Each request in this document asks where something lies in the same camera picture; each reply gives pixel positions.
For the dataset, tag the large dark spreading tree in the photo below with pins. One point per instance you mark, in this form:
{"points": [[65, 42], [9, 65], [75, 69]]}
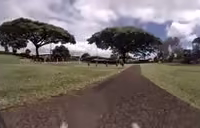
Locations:
{"points": [[124, 40]]}

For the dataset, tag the small dark tree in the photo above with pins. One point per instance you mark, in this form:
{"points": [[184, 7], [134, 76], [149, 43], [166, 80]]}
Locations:
{"points": [[60, 52]]}

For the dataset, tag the dark asphalt path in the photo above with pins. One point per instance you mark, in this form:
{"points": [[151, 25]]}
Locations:
{"points": [[121, 100]]}

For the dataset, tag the green grass field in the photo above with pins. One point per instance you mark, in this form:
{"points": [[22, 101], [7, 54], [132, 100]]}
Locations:
{"points": [[38, 78], [181, 81]]}

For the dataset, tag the robot's own part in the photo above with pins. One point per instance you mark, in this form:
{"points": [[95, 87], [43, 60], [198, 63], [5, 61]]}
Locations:
{"points": [[64, 125], [135, 125]]}

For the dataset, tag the group of distant trees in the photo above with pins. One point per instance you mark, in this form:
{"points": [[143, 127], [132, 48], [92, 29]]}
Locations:
{"points": [[194, 51]]}

